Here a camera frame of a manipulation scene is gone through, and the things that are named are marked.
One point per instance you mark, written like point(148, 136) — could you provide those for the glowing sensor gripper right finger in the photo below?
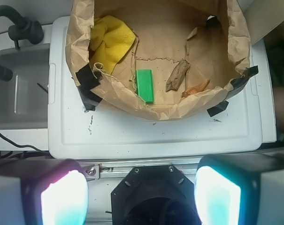
point(240, 189)

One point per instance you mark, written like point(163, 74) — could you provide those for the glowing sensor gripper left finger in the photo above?
point(42, 192)

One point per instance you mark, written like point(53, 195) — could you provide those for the brown wood chip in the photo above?
point(177, 75)

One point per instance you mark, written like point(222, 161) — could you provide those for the white plastic bin lid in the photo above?
point(73, 132)

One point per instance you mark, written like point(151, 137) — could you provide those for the black tape piece lower right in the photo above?
point(221, 107)

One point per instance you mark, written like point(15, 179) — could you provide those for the grey sink basin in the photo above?
point(24, 99)

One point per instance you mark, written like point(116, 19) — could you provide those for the black tape strip right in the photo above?
point(238, 84)

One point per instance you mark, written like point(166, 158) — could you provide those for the black tape strip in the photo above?
point(238, 84)
point(88, 80)

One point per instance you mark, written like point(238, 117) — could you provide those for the orange plastic scrap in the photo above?
point(196, 89)

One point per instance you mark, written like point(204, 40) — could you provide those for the black tape strip left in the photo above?
point(88, 80)

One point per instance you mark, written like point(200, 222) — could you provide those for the green rectangular block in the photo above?
point(144, 84)

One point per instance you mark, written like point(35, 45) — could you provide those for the brown paper bag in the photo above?
point(166, 31)

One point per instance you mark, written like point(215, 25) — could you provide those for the yellow microfiber cloth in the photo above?
point(110, 40)

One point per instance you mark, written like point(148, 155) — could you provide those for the black tape inside bag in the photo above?
point(213, 22)

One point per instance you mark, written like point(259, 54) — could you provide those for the aluminium extrusion rail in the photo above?
point(120, 168)

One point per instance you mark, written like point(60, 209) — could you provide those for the black octagonal mount plate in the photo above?
point(158, 195)

